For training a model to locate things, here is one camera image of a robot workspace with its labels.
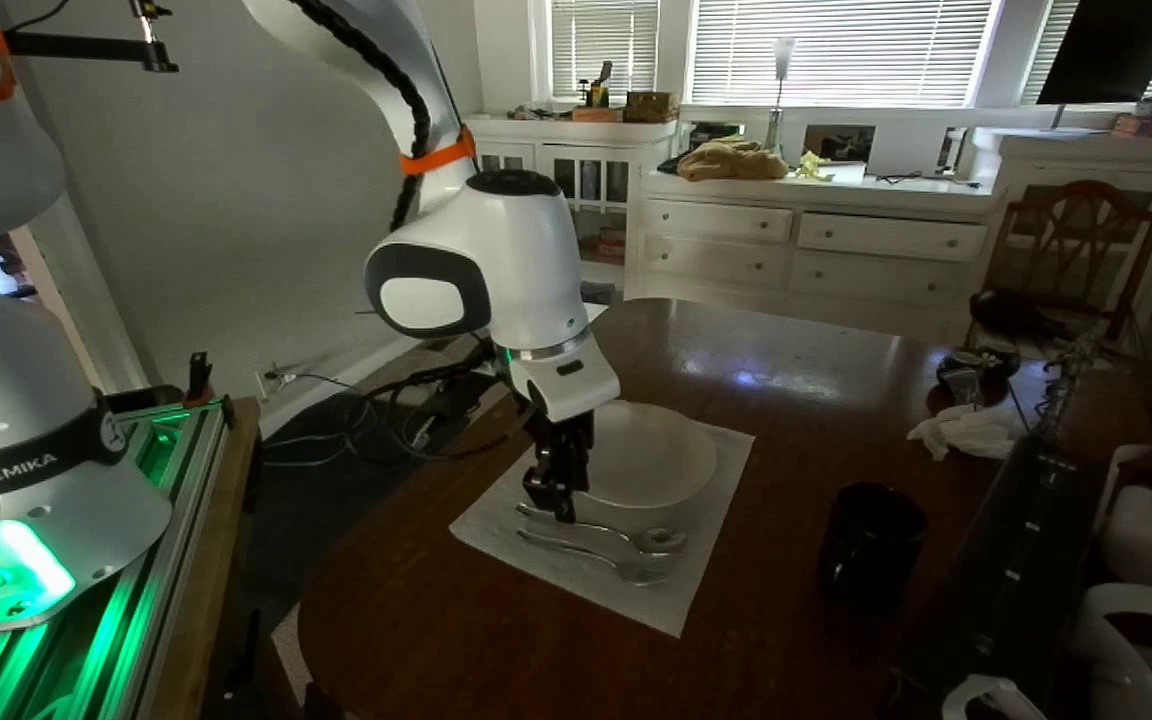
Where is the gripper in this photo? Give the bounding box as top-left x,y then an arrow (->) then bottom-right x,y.
522,408 -> 596,525

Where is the bunch of black cables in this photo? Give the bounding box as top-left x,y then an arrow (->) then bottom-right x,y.
261,338 -> 537,469

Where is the silver spoon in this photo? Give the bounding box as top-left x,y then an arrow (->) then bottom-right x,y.
516,502 -> 688,558

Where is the white plate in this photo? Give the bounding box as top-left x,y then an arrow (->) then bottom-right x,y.
576,400 -> 720,510

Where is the black case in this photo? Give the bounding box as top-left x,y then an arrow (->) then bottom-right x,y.
954,430 -> 1109,691

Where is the beige cloth heap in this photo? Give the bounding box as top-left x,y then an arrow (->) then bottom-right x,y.
676,137 -> 790,184

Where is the silver fork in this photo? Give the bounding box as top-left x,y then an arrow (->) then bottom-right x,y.
516,527 -> 673,588

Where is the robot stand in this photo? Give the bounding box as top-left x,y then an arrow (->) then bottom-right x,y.
0,394 -> 263,720

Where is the white dresser with drawers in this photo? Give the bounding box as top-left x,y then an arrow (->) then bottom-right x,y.
626,168 -> 1003,341

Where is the wooden chair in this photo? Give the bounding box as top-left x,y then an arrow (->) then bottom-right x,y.
965,180 -> 1152,353

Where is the wicker box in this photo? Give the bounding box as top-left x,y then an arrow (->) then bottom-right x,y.
623,91 -> 680,124

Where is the crumpled white cloth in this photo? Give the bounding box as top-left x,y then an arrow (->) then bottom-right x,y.
906,404 -> 1025,462

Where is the black mug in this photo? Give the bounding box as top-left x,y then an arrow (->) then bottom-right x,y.
817,481 -> 930,613

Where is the white glass-door cabinet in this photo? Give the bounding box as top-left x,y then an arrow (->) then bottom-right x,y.
464,114 -> 679,301

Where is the white cloth napkin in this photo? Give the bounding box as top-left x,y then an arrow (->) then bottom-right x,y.
449,404 -> 757,639

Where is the black monitor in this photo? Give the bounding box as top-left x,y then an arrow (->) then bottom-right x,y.
1035,0 -> 1152,107

